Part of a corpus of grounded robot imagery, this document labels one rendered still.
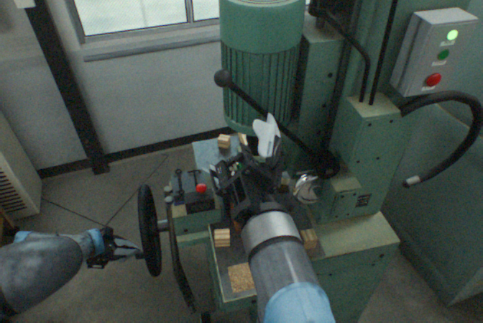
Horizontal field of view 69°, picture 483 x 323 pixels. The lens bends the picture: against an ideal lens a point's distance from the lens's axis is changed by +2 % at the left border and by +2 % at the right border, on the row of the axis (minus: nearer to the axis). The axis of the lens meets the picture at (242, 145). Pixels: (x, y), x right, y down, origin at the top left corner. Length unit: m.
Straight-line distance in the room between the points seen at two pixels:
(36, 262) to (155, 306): 1.28
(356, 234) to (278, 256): 0.77
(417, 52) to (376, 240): 0.63
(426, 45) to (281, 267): 0.52
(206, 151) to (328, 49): 0.63
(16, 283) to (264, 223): 0.43
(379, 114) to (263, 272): 0.47
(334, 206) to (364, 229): 0.28
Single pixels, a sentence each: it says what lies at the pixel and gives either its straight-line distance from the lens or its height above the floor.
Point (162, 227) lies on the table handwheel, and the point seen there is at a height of 0.82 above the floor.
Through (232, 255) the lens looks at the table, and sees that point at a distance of 0.97.
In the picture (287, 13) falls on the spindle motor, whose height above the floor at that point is 1.49.
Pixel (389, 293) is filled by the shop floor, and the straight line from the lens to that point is 2.06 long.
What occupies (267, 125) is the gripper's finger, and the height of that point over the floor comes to 1.38.
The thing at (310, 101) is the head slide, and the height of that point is 1.27.
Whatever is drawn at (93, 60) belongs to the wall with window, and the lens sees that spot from 2.16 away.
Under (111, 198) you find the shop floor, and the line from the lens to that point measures 2.40.
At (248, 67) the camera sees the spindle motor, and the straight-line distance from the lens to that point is 0.73.
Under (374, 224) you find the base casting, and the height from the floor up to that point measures 0.80.
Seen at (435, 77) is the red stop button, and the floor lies 1.37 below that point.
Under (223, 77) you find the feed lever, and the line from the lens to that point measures 0.63.
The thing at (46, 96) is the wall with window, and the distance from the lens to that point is 2.30.
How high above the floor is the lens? 1.74
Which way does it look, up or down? 42 degrees down
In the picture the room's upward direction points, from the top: straight up
